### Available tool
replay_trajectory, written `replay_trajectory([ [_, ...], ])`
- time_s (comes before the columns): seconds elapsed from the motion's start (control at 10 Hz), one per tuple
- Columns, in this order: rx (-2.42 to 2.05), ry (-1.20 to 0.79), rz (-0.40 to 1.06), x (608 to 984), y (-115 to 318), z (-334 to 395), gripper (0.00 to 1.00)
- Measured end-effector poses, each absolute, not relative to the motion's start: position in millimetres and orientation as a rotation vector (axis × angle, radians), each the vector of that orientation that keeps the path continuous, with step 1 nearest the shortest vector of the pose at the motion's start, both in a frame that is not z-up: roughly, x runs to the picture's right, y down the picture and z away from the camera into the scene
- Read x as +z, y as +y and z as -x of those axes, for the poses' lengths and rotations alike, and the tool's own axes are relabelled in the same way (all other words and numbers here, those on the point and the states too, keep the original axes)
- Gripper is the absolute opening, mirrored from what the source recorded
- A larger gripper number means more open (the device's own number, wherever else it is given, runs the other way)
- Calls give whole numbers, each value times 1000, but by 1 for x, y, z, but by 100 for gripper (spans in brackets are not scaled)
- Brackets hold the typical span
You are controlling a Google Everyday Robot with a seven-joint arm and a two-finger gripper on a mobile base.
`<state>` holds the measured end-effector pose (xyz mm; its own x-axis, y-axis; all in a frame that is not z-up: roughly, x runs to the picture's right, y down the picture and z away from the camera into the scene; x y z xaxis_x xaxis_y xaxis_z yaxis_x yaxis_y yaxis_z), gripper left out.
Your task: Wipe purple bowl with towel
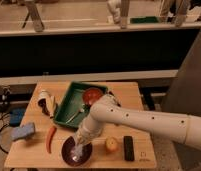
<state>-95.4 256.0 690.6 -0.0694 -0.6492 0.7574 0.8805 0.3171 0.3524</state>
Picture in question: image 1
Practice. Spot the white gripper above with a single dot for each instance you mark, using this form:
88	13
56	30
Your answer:
80	138

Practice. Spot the purple bowl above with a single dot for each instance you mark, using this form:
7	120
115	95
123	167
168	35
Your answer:
69	157

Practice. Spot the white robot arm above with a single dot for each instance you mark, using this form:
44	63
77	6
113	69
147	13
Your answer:
181	128

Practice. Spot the red bowl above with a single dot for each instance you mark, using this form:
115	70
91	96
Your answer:
91	95

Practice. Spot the green tray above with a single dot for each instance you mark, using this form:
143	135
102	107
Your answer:
72	102

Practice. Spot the metal spoon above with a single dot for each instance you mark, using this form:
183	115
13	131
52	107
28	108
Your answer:
81	110

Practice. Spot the yellow apple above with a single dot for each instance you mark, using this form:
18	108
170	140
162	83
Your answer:
111	144

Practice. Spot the yellow banana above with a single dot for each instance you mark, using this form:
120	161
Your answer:
52	106

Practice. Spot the black rectangular block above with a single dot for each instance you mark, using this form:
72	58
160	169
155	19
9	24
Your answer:
128	148

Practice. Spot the blue sponge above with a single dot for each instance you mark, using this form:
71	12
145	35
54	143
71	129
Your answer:
23	132

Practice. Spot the white cup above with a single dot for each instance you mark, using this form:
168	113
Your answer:
43	94

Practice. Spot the blue box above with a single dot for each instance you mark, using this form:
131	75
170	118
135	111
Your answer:
16	116

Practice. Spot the black handled tool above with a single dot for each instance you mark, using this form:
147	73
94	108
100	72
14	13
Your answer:
115	99

